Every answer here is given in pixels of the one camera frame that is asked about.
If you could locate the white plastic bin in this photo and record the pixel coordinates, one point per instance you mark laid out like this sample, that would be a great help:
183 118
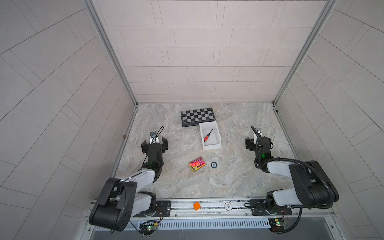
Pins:
215 140

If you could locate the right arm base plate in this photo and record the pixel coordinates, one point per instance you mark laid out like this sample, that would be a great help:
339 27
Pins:
268 208

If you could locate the green circuit board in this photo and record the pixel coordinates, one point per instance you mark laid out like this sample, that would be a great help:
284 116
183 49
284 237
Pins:
277 225
147 228

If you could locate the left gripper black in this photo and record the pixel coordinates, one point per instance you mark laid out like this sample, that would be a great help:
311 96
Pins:
163 146

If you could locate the round white sticker on rail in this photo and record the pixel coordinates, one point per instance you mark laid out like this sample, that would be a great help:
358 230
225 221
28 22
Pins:
228 206

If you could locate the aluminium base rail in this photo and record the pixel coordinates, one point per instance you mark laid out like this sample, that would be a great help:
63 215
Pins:
212 208

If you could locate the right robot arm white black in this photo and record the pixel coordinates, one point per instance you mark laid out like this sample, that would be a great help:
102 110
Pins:
312 187

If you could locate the colourful pink card pack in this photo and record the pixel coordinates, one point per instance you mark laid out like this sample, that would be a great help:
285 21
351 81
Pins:
197 164

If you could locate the red black screwdriver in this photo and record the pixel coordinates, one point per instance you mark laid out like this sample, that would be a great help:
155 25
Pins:
207 136

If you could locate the left green circuit board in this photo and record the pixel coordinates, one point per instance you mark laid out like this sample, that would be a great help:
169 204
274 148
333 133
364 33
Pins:
147 228

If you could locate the black white checkerboard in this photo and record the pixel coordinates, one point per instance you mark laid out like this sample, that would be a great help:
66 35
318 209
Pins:
195 117

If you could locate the orange tape piece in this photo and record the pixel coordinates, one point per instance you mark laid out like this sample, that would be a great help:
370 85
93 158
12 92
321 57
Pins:
197 206

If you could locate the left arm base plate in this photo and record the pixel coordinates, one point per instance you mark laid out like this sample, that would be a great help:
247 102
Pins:
163 209

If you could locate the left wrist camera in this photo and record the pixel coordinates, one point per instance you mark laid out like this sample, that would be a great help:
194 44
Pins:
153 137

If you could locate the right green circuit board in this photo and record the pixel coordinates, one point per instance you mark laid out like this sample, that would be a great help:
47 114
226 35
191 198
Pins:
277 225

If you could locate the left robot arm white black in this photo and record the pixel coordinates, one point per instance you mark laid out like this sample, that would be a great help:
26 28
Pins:
121 199

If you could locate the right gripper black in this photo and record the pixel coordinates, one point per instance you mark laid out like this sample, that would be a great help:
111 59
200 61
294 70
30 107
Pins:
250 141

